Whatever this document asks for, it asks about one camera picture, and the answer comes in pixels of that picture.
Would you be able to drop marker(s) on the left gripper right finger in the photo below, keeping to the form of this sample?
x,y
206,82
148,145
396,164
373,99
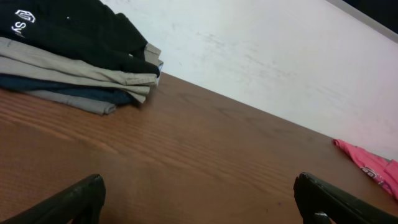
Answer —
x,y
320,202

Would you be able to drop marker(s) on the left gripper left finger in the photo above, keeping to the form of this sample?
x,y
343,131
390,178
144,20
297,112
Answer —
x,y
79,203

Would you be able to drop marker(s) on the red-orange t-shirt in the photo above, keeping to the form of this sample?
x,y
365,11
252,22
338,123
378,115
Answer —
x,y
381,170

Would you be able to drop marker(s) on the folded grey garment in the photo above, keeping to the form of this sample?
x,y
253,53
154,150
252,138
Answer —
x,y
85,104

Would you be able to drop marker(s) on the folded navy blue garment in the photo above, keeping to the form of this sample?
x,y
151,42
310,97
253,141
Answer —
x,y
110,95

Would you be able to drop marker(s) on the folded black shirt white logo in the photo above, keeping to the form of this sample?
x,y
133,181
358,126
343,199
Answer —
x,y
82,30

